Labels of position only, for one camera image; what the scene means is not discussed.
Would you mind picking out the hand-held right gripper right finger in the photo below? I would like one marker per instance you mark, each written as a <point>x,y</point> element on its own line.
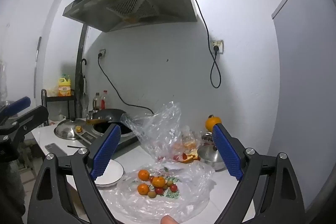
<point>227,153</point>

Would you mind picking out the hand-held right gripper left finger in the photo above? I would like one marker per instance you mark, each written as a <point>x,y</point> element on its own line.
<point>106,150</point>

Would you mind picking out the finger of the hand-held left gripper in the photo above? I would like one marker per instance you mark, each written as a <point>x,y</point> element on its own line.
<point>17,105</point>
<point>34,115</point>

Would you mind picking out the white plate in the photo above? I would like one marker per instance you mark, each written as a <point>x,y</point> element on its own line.
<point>113,171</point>

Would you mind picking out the small mandarin orange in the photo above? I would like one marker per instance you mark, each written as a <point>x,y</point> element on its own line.
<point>143,188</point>

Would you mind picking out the red cherry tomato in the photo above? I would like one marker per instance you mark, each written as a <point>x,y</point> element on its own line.
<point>158,190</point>
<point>173,187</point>
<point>151,178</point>

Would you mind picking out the green printed plastic bag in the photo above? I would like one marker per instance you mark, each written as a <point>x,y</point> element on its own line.
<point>183,203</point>

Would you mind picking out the person's right hand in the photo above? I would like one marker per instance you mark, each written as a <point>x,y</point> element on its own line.
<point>168,220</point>

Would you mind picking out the glass pot lid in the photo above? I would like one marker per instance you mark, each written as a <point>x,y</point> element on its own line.
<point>210,158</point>

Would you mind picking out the steel induction cooker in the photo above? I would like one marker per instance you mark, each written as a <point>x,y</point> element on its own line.
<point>128,140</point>

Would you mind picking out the clear box of dark berries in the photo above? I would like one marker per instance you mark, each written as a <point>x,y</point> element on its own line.
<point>207,137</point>

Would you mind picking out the black metal rack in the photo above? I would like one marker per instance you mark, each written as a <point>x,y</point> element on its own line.
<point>60,98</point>

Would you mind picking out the dark chopstick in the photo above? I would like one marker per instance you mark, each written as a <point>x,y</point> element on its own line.
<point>74,146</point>

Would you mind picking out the large orange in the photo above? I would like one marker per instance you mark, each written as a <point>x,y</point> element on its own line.
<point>211,123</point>

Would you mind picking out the orange peel scraps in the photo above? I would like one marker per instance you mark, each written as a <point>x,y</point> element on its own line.
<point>191,157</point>

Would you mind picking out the steel wok lid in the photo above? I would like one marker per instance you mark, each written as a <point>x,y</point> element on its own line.
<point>67,130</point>

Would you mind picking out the grey wok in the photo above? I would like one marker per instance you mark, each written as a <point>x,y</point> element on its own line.
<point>110,114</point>

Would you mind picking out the grey rectangular metal plate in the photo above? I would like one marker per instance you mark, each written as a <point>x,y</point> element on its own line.
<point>56,149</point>

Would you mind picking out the yellow detergent bottle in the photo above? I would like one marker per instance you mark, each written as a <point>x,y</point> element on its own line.
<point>64,87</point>

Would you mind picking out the dark oil bottle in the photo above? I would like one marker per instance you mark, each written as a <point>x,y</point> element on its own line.
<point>96,103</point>

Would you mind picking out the red tomato inside clear bag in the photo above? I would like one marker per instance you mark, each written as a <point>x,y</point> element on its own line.
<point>176,157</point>

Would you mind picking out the clear crumpled plastic bag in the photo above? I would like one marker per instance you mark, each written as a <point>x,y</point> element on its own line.
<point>157,129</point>

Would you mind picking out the dark folded umbrella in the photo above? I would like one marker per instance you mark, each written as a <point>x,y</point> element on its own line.
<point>82,82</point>

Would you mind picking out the dark vertical pipe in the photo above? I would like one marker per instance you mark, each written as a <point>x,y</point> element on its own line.
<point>80,61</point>

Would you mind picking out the grey metal wall rod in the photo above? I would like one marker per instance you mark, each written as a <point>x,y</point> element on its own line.
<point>36,69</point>

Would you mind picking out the white wall outlet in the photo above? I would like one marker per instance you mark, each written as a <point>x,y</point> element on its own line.
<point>103,51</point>
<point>219,43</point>

